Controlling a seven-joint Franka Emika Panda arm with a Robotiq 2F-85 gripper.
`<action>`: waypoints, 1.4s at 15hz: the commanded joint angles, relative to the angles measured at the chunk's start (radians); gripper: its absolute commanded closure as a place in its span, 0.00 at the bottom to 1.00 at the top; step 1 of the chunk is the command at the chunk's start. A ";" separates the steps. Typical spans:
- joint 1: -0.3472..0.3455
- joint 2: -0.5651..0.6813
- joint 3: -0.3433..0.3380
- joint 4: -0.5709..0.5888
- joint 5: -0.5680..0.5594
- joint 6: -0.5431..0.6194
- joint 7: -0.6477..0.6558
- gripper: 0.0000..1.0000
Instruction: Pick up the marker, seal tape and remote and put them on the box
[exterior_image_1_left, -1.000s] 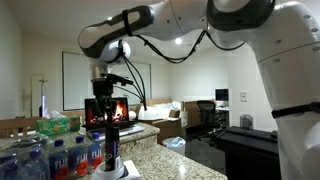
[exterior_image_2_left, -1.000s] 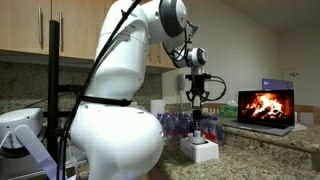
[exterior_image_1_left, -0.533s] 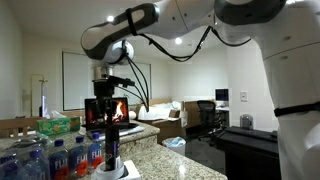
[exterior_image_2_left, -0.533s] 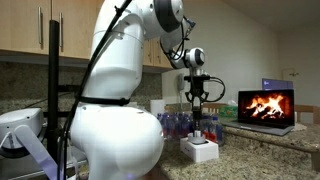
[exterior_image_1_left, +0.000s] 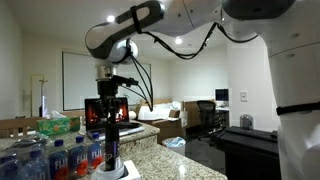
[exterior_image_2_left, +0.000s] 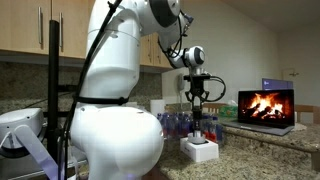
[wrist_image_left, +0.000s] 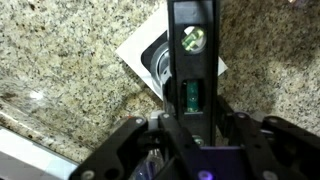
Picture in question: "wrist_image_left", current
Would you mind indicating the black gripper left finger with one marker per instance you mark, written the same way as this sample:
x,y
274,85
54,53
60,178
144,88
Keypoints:
x,y
169,97

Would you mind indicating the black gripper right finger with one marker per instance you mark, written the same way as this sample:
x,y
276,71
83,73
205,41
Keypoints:
x,y
225,121

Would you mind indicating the clear seal tape roll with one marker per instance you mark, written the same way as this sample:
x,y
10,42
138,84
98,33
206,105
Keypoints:
x,y
160,68

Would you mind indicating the Fiji water bottle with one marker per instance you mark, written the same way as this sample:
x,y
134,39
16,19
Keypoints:
x,y
149,166

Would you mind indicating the open laptop showing fire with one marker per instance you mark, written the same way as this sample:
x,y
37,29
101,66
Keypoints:
x,y
22,159

